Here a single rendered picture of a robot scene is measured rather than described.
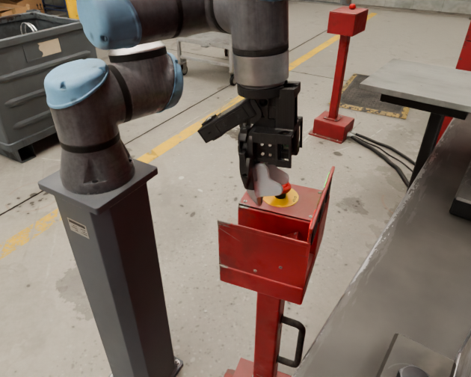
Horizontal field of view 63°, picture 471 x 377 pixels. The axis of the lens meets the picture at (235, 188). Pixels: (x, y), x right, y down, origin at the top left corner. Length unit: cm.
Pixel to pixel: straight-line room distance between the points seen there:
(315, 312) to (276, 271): 90
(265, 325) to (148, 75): 59
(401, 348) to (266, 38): 37
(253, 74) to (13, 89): 217
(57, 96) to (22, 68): 185
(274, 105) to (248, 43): 9
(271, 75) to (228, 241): 30
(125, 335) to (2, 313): 77
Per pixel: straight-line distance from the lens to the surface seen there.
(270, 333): 95
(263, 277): 70
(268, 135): 55
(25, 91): 264
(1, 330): 172
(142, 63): 80
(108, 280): 95
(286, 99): 54
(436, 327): 48
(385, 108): 334
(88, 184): 81
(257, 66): 52
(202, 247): 179
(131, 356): 118
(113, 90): 78
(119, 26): 50
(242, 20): 51
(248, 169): 58
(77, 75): 76
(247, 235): 65
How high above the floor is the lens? 122
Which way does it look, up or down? 35 degrees down
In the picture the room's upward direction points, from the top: straight up
